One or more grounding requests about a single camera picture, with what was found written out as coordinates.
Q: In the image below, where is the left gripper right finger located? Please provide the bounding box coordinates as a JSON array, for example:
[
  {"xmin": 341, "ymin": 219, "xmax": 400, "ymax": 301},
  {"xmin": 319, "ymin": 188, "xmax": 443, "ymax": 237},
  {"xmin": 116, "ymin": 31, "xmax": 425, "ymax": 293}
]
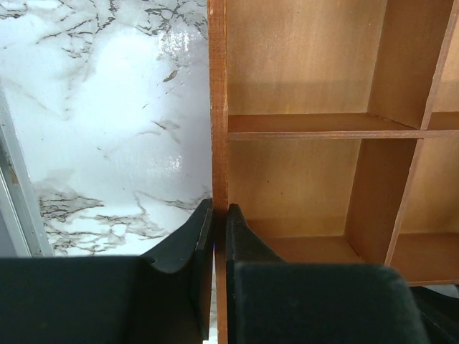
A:
[{"xmin": 226, "ymin": 204, "xmax": 429, "ymax": 343}]

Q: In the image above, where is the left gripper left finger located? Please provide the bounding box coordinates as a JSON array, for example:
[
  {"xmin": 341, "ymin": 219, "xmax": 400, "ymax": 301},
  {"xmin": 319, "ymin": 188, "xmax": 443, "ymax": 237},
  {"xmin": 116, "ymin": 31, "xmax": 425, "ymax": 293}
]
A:
[{"xmin": 1, "ymin": 199, "xmax": 214, "ymax": 343}]

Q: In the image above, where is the brown compartment tray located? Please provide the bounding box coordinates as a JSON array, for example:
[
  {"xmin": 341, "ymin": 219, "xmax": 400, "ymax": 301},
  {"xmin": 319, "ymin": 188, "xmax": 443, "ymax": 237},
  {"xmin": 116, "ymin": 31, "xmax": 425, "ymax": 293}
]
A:
[{"xmin": 207, "ymin": 1, "xmax": 458, "ymax": 343}]

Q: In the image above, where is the aluminium frame rail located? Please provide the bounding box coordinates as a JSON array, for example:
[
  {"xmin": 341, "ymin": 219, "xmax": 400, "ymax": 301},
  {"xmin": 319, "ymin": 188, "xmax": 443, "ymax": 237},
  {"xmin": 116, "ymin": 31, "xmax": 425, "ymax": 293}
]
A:
[{"xmin": 1, "ymin": 93, "xmax": 53, "ymax": 257}]

